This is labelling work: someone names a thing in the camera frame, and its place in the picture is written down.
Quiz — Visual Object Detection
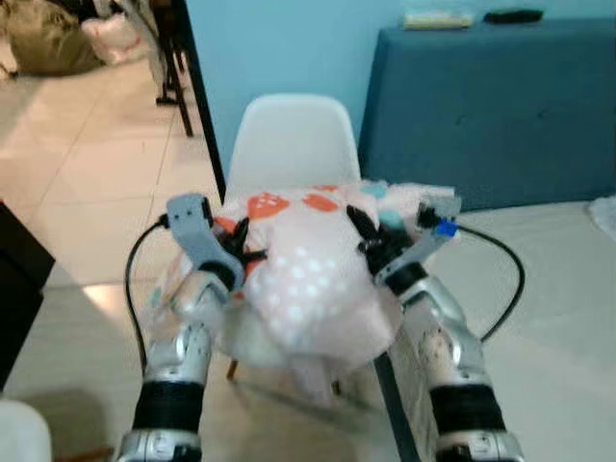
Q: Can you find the pink pillow with orange prints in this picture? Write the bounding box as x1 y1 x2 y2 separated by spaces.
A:
152 180 460 401

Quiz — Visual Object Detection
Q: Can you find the white plastic shell chair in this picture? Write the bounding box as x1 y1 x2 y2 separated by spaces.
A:
223 92 401 397

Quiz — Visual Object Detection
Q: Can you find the black slanted pole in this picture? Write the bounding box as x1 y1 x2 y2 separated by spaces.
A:
173 0 228 204

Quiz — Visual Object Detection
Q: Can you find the dark grey flat bar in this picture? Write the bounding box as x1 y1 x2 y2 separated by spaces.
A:
371 350 424 462

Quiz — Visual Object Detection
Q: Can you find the black tripod stand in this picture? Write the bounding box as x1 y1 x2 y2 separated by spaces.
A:
149 0 194 139

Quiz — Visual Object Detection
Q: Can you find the white remote control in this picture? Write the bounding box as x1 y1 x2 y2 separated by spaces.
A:
401 9 476 31

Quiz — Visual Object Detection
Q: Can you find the small white floor object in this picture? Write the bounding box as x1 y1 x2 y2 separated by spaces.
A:
588 194 616 238

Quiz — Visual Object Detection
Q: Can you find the dark wooden table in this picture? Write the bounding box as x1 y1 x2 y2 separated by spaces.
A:
0 199 57 392

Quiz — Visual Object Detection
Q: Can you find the white plastic bag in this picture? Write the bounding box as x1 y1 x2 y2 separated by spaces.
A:
81 11 147 67

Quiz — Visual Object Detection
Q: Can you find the black remote control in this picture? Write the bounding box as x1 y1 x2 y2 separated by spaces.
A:
482 7 547 26

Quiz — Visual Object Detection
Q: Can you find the olive green bag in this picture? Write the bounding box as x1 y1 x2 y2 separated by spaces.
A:
3 0 106 79

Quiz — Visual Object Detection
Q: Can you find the white rounded plastic object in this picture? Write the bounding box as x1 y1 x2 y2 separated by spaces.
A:
0 398 55 462

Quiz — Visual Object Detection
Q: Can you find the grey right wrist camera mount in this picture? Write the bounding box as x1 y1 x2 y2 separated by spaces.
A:
378 196 464 287

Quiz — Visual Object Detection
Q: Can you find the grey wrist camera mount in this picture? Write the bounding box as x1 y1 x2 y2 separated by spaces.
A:
378 196 464 287
166 192 243 277

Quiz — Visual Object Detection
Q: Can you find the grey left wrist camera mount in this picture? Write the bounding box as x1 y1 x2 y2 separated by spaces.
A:
166 192 243 277

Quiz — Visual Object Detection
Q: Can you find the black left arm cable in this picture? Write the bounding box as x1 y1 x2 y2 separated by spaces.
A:
122 216 173 374

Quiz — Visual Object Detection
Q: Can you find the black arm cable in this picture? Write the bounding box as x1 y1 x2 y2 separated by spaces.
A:
122 216 173 374
450 222 527 345

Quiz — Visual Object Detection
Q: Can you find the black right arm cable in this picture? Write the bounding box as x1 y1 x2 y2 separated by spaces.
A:
450 222 527 345

